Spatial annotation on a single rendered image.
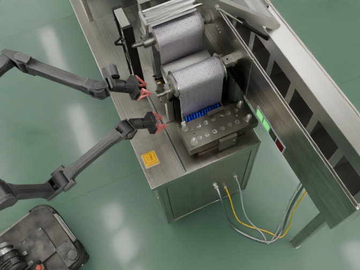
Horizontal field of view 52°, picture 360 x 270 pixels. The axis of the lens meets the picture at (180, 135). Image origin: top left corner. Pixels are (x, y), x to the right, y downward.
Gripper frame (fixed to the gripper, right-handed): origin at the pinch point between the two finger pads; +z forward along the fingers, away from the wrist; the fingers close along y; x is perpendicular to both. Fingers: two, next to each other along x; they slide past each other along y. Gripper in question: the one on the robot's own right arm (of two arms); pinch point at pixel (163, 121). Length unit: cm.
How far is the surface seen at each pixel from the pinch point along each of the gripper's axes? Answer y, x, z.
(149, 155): 7.9, -18.4, -3.8
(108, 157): -50, -109, 23
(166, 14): -32, 43, -4
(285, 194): 38, -51, 120
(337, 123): 60, 72, 6
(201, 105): 0.3, 12.5, 17.9
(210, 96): 0.4, 19.8, 19.9
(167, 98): -7.3, 10.0, 0.9
